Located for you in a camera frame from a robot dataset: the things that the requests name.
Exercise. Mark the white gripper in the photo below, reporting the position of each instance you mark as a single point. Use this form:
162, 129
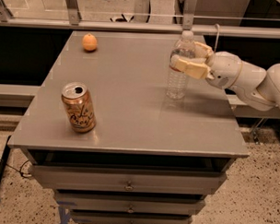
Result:
224, 71

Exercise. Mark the clear plastic water bottle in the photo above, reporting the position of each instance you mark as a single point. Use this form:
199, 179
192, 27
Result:
177, 81

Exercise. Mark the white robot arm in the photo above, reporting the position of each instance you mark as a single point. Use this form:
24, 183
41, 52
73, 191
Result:
254, 85

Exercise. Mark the orange fruit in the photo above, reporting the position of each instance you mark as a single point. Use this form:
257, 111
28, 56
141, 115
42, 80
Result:
90, 43

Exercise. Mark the grey metal drawer cabinet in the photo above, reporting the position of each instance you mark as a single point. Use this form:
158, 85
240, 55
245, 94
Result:
148, 159

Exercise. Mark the orange LaCroix soda can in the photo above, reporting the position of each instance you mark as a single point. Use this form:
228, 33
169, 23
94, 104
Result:
78, 106

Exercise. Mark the metal railing frame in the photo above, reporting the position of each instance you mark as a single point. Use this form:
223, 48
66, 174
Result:
203, 17

